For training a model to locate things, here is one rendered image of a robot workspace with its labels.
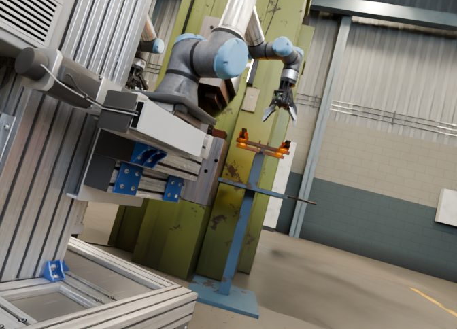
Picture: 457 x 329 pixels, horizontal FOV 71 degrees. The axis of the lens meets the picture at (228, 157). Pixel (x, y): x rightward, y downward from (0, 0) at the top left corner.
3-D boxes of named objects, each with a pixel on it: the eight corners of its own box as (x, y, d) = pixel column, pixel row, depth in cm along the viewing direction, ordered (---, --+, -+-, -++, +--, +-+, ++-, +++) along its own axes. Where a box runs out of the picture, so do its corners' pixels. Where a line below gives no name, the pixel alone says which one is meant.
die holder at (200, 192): (206, 205, 202) (224, 139, 207) (151, 190, 208) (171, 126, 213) (219, 205, 257) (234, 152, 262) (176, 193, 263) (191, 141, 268)
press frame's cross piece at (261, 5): (261, 28, 236) (277, -29, 241) (209, 18, 242) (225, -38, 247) (262, 55, 279) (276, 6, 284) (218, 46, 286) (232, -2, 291)
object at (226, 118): (234, 152, 259) (262, 49, 269) (188, 141, 266) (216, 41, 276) (235, 154, 269) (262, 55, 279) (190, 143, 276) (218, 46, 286)
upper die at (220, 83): (219, 86, 219) (223, 74, 220) (192, 81, 222) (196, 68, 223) (227, 105, 260) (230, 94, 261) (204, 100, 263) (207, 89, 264)
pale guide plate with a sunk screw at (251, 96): (254, 111, 225) (260, 89, 227) (241, 109, 227) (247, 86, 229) (254, 112, 227) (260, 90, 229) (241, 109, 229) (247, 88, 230)
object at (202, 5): (139, 255, 223) (225, -38, 247) (106, 245, 227) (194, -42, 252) (160, 247, 266) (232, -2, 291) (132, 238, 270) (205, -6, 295)
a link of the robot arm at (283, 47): (262, 52, 134) (272, 64, 143) (286, 52, 128) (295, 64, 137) (266, 35, 135) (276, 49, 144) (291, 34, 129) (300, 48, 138)
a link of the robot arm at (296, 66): (284, 45, 143) (291, 54, 150) (278, 68, 141) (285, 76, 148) (300, 44, 138) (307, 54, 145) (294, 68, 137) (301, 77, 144)
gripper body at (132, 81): (120, 83, 177) (126, 63, 178) (130, 89, 185) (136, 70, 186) (130, 84, 174) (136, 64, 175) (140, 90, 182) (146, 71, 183)
